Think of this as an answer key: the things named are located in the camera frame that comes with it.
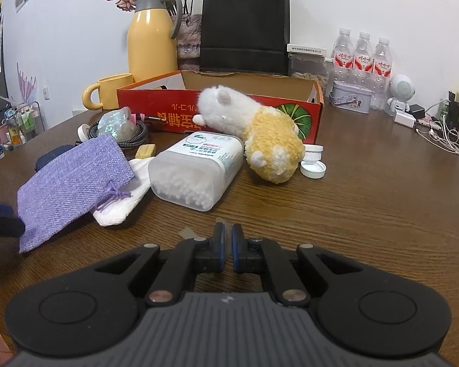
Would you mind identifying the clear tape piece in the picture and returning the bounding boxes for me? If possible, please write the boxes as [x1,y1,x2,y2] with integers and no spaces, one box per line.
[177,216,230,240]

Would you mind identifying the middle water bottle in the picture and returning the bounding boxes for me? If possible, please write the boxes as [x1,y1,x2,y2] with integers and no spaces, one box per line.
[349,32,373,88]

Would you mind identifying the purple woven pouch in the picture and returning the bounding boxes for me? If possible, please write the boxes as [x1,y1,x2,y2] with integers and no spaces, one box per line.
[17,134,134,254]

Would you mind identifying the white cloth pouch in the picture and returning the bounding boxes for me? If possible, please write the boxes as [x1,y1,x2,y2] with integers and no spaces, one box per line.
[92,158,153,227]

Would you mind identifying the metal wire storage rack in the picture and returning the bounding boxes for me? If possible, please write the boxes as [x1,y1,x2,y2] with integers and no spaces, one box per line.
[0,101,45,148]

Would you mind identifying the black paper shopping bag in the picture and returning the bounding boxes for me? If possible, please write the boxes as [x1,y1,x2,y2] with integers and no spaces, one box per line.
[200,0,290,76]

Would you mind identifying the iridescent plastic bag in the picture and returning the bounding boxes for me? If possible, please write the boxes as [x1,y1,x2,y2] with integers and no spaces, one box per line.
[97,107,136,143]

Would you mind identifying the yellow ceramic mug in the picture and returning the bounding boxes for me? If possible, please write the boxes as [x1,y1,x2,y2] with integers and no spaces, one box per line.
[82,73,134,110]

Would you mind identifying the water bottle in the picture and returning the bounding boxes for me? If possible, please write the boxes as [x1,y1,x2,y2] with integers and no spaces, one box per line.
[370,37,392,110]
[349,32,373,88]
[325,28,353,96]

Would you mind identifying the red cardboard box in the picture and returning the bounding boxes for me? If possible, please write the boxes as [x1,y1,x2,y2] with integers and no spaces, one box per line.
[117,70,324,143]

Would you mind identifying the cotton swab plastic box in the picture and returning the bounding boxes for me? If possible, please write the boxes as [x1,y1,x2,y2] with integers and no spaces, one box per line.
[148,131,244,212]

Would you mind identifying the white yellow plush hamster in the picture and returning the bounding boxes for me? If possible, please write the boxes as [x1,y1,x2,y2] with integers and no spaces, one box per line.
[192,85,305,184]

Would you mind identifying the white power adapter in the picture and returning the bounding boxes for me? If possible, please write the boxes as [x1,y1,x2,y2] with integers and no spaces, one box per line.
[394,111,416,128]

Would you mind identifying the white printed tin box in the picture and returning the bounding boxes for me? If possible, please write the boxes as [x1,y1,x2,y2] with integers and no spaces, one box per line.
[330,80,372,114]

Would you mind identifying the small white robot toy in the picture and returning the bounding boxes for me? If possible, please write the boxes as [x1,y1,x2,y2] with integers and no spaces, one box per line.
[385,74,415,116]

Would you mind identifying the tangled white cables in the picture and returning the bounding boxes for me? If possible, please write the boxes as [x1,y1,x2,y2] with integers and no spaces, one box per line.
[414,98,459,158]

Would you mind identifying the yellow thermos jug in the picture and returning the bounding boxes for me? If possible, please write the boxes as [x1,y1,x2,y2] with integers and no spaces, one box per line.
[127,0,183,82]

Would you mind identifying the right water bottle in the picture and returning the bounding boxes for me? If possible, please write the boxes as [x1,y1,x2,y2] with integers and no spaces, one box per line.
[370,37,392,110]

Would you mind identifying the small yellow eraser block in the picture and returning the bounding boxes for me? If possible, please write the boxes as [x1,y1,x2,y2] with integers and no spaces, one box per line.
[135,143,156,159]

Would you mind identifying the left water bottle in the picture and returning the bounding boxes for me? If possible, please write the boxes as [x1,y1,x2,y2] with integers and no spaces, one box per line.
[325,28,353,96]

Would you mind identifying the navy blue zip case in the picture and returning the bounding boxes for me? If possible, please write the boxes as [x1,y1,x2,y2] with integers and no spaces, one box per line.
[35,144,74,172]

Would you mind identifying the white small jar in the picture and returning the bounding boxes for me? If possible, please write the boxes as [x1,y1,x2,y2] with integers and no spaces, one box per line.
[303,144,324,162]

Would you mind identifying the white bottle cap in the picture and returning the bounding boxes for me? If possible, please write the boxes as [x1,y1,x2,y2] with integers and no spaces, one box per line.
[300,161,327,180]

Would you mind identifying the white box on jar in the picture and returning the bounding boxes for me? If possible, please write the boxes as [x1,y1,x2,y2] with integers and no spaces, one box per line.
[287,43,327,56]

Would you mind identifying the clear jar with seeds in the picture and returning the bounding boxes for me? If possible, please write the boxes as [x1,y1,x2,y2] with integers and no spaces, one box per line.
[289,53,328,90]

